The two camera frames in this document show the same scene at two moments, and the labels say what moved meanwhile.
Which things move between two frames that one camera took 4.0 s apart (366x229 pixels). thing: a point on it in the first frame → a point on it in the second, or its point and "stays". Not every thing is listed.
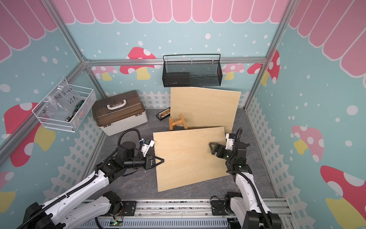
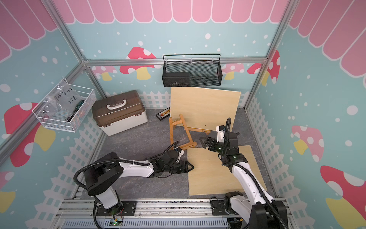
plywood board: (203, 108) stays
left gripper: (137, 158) → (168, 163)
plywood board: (188, 157) → (210, 175)
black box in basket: (176, 79) stays
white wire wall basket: (65, 108) stays
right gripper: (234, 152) stays
